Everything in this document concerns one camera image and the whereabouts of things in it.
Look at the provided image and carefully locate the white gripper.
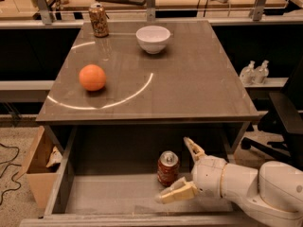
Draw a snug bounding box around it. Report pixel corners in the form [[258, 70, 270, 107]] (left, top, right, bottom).
[[154, 137, 227, 204]]

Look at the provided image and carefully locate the red coke can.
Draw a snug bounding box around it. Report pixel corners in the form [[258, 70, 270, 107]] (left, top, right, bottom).
[[157, 150, 180, 186]]

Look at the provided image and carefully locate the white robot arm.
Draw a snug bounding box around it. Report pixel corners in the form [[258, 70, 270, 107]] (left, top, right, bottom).
[[156, 137, 303, 227]]

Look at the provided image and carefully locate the open grey top drawer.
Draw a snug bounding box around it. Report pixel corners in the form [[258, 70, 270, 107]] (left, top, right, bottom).
[[20, 126, 265, 227]]

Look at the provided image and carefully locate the grey cabinet with counter top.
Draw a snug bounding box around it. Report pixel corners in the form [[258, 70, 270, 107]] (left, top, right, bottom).
[[37, 20, 258, 147]]

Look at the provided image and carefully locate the brown patterned drink can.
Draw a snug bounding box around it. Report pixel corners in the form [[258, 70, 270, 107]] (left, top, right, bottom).
[[89, 3, 109, 38]]

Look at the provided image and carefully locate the black office chair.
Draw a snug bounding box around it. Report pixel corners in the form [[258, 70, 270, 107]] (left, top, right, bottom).
[[241, 59, 303, 170]]

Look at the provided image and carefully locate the crumpled paper in box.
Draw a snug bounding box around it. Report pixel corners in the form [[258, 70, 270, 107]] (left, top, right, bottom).
[[46, 147, 62, 168]]

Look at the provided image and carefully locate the orange ball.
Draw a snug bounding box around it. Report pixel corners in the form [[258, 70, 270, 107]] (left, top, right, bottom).
[[79, 64, 106, 92]]

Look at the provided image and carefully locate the white ceramic bowl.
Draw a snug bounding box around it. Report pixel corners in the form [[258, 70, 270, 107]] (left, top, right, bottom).
[[136, 26, 170, 54]]

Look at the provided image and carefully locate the brown cardboard box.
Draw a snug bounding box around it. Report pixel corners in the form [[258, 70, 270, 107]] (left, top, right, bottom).
[[16, 127, 58, 209]]

